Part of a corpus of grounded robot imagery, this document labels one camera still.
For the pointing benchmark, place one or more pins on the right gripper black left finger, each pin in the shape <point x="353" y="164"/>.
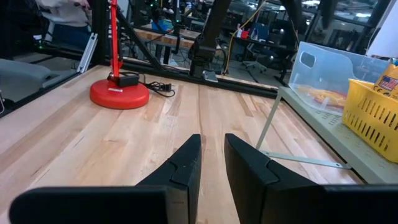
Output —
<point x="109" y="205"/>

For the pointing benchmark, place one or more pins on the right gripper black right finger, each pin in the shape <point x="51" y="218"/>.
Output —
<point x="295" y="205"/>

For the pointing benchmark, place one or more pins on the yellow plastic basket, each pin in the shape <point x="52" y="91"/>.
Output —
<point x="370" y="124"/>

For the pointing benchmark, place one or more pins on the clear plastic bin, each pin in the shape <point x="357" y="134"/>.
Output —
<point x="329" y="71"/>

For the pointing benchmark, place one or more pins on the large Crayola crayon box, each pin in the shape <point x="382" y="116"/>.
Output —
<point x="388" y="82"/>

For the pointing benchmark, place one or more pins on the red desk lamp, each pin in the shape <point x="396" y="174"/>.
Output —
<point x="119" y="96"/>

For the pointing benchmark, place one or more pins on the grey office chair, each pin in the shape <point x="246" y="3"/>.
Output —
<point x="256" y="60"/>

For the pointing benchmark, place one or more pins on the green perforated metal shelf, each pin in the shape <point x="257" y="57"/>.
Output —
<point x="342" y="140"/>

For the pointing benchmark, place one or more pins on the silver aluminium bar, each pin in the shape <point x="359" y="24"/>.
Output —
<point x="87" y="54"/>

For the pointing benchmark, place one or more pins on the grey chair seat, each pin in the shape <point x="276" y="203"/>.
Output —
<point x="21" y="70"/>

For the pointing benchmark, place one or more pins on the background wooden table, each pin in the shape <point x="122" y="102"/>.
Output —
<point x="168" y="39"/>

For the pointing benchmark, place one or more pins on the blue white-armed chair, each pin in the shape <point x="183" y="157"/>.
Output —
<point x="53" y="28"/>

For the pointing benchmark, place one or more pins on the black background robot rig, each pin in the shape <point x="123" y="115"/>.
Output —
<point x="18" y="31"/>

